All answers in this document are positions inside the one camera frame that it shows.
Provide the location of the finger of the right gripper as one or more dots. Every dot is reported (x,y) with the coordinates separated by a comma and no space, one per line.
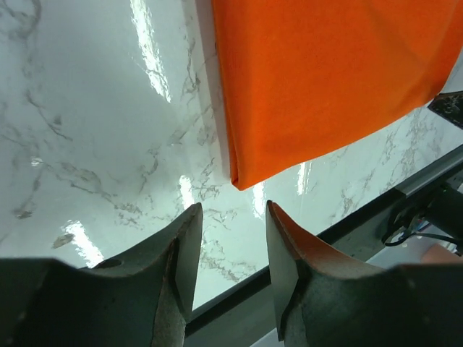
(449,106)

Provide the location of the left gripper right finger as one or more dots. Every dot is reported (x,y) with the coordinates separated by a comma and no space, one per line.
(323,297)

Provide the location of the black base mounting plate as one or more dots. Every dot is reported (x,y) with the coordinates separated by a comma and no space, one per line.
(414,228)

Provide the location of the orange t shirt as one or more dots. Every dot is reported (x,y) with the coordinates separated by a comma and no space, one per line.
(304,78)

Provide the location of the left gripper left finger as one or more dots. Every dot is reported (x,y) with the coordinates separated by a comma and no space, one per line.
(144,296)

